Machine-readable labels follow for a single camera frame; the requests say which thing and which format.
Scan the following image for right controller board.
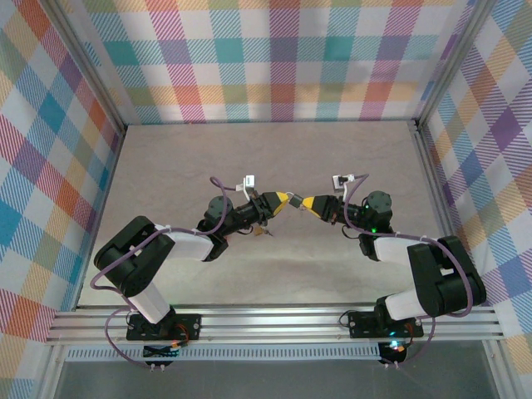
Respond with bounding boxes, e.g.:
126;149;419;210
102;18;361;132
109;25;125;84
378;338;409;369

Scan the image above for controller board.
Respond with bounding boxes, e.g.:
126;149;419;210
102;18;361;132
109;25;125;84
378;338;409;369
143;340;182;372

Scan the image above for left controller board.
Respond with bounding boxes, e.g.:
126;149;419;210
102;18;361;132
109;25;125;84
143;340;182;372

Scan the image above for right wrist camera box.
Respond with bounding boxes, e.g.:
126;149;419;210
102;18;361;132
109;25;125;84
331;173;355;191

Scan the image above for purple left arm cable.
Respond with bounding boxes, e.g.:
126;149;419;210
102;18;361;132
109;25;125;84
90;176;246;369

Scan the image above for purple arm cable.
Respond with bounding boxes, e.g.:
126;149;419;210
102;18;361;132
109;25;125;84
341;173;488;369
90;176;246;369

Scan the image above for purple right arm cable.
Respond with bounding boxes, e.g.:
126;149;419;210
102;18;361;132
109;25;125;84
341;173;488;369

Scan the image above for aluminium side rail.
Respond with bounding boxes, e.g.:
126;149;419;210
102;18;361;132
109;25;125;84
409;119;477;308

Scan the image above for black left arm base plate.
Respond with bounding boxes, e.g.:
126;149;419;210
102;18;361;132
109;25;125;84
126;313;202;342

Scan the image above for aluminium mounting rail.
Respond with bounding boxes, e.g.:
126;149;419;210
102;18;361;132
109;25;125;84
44;304;507;346

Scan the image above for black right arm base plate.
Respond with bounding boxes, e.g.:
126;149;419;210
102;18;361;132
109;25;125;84
347;310;424;338

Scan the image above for red and orange wires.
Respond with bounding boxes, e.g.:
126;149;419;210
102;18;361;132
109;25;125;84
174;323;199;347

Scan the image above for slotted grey cable tray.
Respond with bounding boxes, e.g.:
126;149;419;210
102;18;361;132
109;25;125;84
65;343;382;362

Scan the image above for aluminium frame post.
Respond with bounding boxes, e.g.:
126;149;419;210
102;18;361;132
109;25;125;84
47;0;126;136
415;0;491;130

